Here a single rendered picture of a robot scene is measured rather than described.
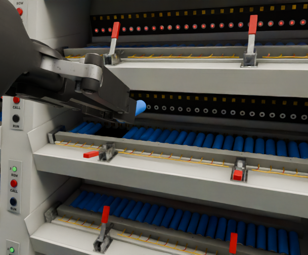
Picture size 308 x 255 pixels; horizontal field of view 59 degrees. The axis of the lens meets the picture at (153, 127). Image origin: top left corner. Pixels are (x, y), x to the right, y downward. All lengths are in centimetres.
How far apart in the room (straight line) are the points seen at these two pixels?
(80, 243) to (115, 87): 49
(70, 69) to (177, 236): 49
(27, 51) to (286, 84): 40
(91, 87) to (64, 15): 59
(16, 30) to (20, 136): 53
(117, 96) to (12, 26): 10
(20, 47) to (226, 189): 41
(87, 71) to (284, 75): 36
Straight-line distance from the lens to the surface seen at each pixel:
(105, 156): 59
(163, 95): 67
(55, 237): 71
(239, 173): 45
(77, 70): 19
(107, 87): 22
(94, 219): 69
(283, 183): 52
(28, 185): 70
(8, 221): 77
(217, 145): 57
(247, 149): 57
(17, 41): 18
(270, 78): 49
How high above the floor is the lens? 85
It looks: 4 degrees down
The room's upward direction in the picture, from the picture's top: 4 degrees clockwise
